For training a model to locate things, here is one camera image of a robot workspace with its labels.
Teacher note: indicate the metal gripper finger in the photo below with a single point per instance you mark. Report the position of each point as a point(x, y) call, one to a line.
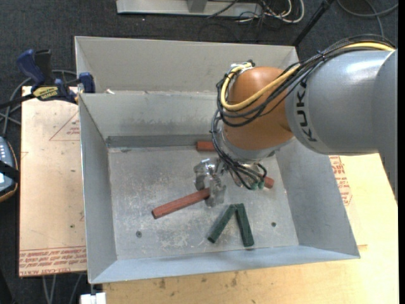
point(199, 176)
point(216, 195)

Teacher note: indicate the red-brown block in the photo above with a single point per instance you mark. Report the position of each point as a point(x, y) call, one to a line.
point(180, 205)
point(204, 146)

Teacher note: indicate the dark green flat block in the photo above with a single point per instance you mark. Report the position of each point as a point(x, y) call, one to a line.
point(221, 223)
point(245, 226)

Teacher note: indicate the grey metal bin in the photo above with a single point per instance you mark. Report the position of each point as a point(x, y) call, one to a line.
point(152, 182)

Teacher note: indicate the brown cardboard board, red print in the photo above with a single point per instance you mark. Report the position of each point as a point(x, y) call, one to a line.
point(50, 185)

